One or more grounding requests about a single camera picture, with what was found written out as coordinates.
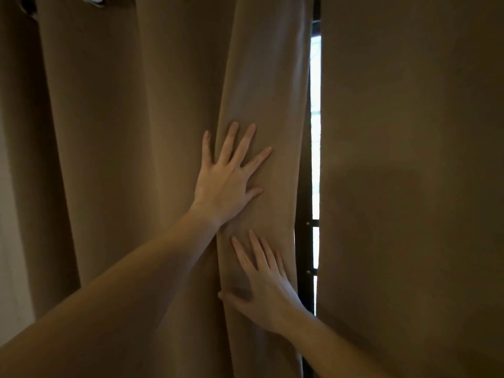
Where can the bright window pane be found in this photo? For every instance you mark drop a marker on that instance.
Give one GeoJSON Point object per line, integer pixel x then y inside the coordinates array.
{"type": "Point", "coordinates": [315, 114]}

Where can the person's left thumb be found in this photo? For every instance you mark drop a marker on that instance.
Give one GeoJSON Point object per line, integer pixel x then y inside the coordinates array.
{"type": "Point", "coordinates": [254, 192]}

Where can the flat brown curtain panel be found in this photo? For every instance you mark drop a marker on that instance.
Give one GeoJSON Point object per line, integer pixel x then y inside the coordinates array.
{"type": "Point", "coordinates": [413, 173]}

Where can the person's right middle finger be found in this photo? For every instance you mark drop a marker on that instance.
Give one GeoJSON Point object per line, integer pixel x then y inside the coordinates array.
{"type": "Point", "coordinates": [258, 249]}

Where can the person's left middle finger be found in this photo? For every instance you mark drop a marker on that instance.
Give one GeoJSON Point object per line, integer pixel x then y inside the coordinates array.
{"type": "Point", "coordinates": [245, 141]}

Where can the person's left hand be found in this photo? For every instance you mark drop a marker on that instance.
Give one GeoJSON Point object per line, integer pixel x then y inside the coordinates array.
{"type": "Point", "coordinates": [220, 184]}

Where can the person's right thumb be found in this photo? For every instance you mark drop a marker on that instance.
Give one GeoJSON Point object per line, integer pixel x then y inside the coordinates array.
{"type": "Point", "coordinates": [234, 300]}

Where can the person's right little finger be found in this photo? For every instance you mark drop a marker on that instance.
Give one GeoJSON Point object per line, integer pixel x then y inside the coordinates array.
{"type": "Point", "coordinates": [281, 264]}

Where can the black window frame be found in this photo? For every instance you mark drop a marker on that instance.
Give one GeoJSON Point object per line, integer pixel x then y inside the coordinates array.
{"type": "Point", "coordinates": [304, 240]}

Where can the person's right hand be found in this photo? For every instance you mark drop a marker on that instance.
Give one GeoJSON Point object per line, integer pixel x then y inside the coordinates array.
{"type": "Point", "coordinates": [271, 295]}

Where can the brown curtain panel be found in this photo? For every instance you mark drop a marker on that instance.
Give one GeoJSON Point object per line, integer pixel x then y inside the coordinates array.
{"type": "Point", "coordinates": [413, 173]}
{"type": "Point", "coordinates": [157, 94]}

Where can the person's left little finger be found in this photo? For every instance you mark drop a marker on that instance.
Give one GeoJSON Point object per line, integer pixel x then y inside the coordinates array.
{"type": "Point", "coordinates": [206, 147]}

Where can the person's left forearm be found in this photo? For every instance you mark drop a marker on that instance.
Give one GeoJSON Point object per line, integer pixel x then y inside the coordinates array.
{"type": "Point", "coordinates": [118, 295]}

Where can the person's right forearm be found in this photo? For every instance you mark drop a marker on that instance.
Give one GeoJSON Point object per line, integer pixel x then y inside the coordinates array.
{"type": "Point", "coordinates": [334, 354]}

